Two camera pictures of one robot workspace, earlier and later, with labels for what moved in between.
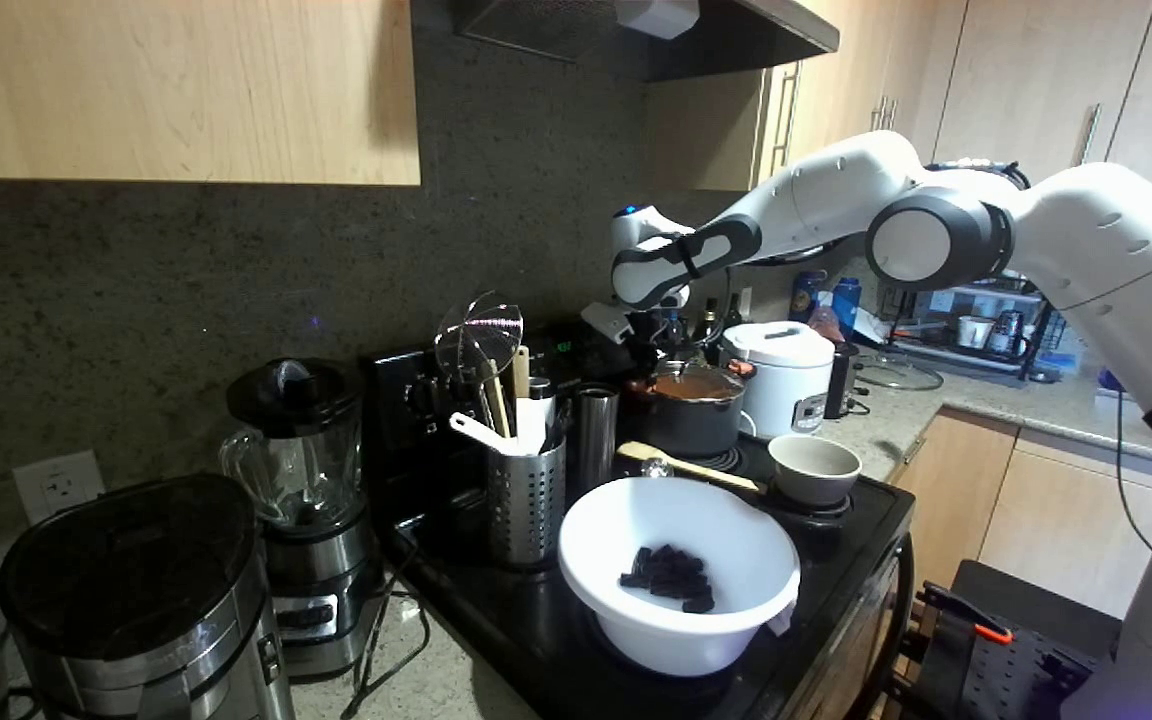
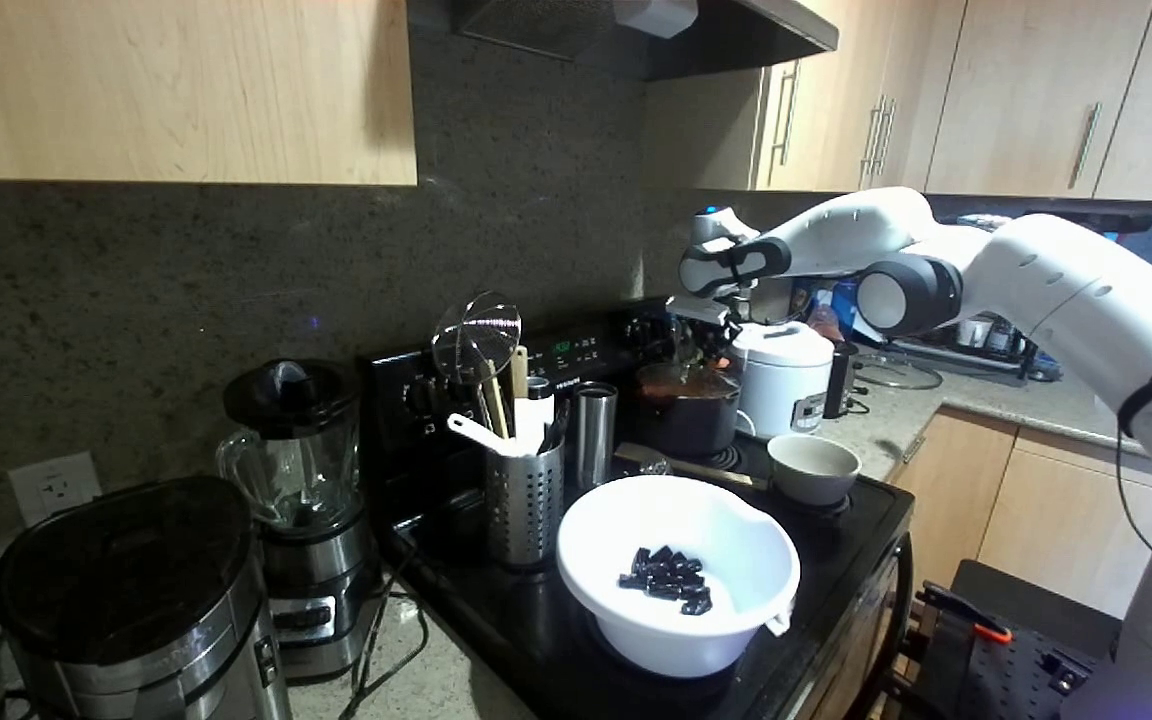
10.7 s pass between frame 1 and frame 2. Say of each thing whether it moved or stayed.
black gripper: moved
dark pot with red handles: stayed
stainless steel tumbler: stayed
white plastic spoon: stayed
